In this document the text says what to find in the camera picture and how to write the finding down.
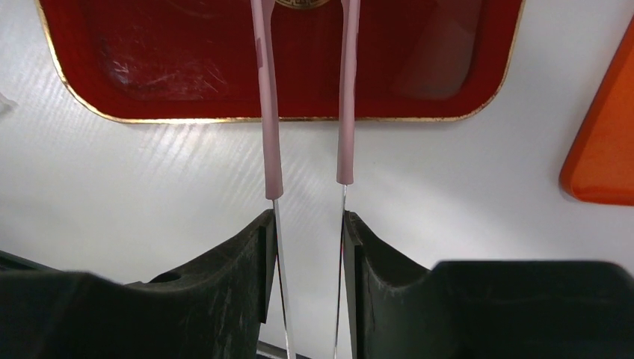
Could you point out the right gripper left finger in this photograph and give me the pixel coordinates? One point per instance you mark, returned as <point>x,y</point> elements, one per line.
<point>210,307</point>

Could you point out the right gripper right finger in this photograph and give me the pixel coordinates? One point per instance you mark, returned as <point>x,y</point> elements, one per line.
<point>482,309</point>

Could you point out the pink tongs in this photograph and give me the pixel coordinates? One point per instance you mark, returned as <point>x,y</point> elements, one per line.
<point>261,12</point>

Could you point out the orange box lid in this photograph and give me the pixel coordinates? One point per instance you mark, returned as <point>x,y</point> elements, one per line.
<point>599,165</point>

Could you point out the dark red tray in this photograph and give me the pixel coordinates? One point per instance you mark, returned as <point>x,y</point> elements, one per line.
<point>195,61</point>

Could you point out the clear plastic bag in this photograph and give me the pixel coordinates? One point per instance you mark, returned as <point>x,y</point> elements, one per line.
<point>7,105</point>

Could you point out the black base frame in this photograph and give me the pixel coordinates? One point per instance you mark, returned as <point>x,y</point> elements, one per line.
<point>11,262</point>

